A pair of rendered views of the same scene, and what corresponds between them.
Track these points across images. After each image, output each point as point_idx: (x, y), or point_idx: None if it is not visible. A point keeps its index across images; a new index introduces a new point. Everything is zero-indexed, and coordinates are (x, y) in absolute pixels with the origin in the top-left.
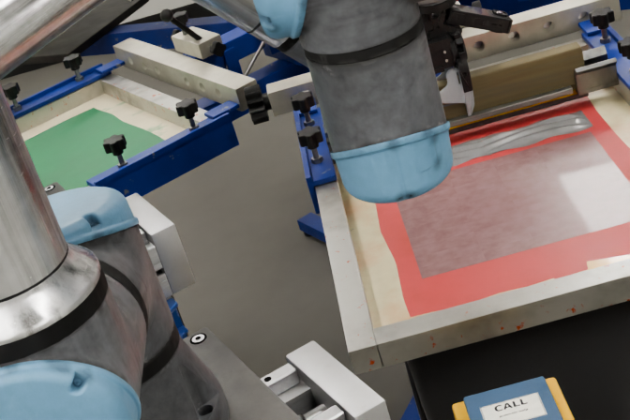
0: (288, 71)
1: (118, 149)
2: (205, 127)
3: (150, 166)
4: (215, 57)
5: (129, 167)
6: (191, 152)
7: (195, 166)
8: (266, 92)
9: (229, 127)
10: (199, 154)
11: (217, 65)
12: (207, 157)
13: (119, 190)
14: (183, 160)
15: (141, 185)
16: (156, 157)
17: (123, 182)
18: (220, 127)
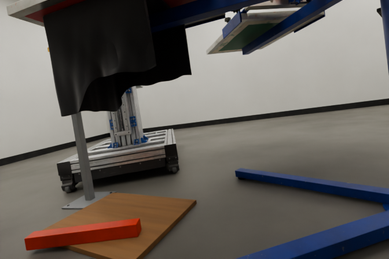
0: None
1: (225, 21)
2: (235, 15)
3: (227, 26)
4: None
5: (225, 26)
6: (232, 23)
7: (233, 28)
8: (308, 10)
9: (238, 15)
10: (234, 23)
11: None
12: (235, 25)
13: (224, 32)
14: (231, 25)
15: (226, 32)
16: (228, 23)
17: (224, 30)
18: (237, 15)
